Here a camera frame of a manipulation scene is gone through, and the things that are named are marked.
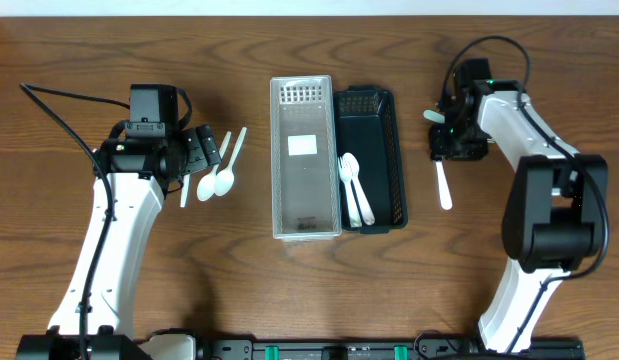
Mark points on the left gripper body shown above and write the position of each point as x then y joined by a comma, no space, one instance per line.
195,151

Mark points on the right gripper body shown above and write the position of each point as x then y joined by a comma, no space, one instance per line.
447,148

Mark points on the pale green plastic fork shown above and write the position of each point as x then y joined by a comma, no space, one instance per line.
434,116

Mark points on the white fork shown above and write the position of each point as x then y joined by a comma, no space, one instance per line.
346,176
445,198

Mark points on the white spoon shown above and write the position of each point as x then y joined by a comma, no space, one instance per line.
226,178
365,208
206,185

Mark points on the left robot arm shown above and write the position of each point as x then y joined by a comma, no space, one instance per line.
134,169

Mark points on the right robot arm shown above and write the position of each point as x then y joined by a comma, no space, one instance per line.
555,216

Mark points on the white spoon bowl up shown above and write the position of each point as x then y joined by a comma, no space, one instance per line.
185,191

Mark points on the black plastic basket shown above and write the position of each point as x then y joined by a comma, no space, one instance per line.
366,127

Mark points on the white label in basket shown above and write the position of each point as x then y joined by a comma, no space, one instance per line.
300,145

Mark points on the clear plastic basket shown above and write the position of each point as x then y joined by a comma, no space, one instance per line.
305,189

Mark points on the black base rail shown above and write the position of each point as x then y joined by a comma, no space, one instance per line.
428,347

